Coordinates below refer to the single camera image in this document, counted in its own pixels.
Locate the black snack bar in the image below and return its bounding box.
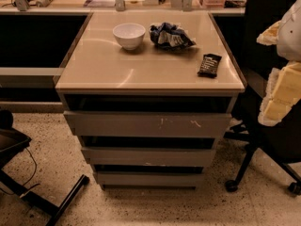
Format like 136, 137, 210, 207
198, 54, 221, 78

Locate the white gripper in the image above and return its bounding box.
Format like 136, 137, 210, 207
256, 21, 301, 126

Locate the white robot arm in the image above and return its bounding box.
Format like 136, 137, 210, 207
257, 0, 301, 126

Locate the grey drawer cabinet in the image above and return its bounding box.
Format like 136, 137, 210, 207
55, 10, 246, 175

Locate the grey top drawer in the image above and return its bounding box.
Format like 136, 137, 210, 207
64, 111, 230, 137

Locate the white bowl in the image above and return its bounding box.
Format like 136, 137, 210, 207
113, 23, 146, 50

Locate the grey bottom drawer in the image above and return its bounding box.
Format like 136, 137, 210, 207
93, 172, 204, 187

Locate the grey middle drawer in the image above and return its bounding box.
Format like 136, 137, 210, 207
81, 147, 215, 167

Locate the crumpled blue chip bag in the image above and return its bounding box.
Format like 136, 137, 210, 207
149, 22, 196, 51

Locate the black stand left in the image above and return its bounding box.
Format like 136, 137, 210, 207
0, 109, 90, 226

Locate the black office chair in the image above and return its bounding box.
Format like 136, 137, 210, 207
225, 0, 301, 195

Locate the black cable on floor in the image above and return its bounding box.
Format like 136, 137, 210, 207
18, 147, 41, 200

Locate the grey drawer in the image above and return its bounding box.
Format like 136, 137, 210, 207
81, 147, 215, 167
93, 172, 204, 187
64, 111, 230, 137

